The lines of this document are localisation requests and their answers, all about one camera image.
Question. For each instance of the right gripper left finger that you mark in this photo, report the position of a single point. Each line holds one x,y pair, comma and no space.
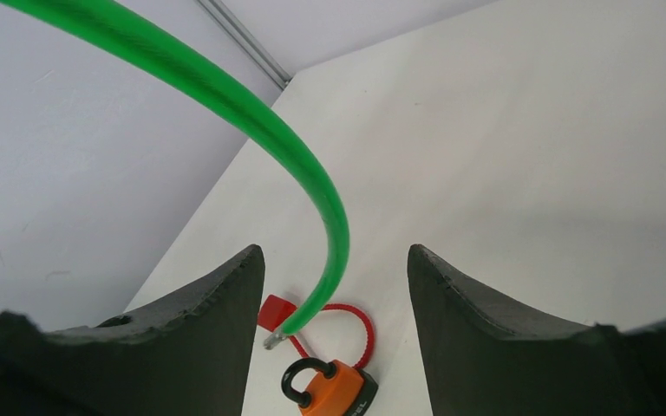
186,353

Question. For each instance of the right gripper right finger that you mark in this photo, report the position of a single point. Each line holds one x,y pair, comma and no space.
485,353

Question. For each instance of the green cable lock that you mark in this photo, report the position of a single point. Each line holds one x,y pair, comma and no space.
118,30

